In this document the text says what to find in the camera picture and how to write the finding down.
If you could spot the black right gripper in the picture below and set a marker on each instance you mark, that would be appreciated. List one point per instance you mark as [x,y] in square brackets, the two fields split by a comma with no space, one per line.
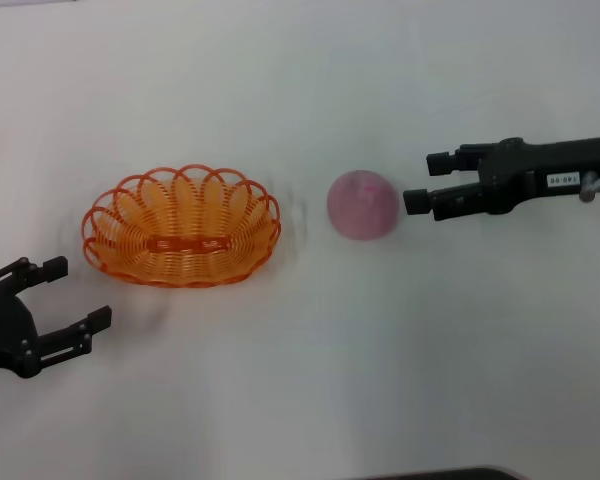
[520,170]

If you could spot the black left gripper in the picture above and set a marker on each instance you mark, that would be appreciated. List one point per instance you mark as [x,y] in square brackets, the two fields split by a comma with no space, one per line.
[2,330]

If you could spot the pink peach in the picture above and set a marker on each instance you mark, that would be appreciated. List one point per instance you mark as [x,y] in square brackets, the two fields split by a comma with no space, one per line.
[362,205]

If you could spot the orange woven plastic basket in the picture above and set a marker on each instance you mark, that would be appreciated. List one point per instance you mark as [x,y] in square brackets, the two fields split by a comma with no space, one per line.
[180,235]

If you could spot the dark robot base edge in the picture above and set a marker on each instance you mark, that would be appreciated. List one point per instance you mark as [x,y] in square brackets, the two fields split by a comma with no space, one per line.
[440,474]

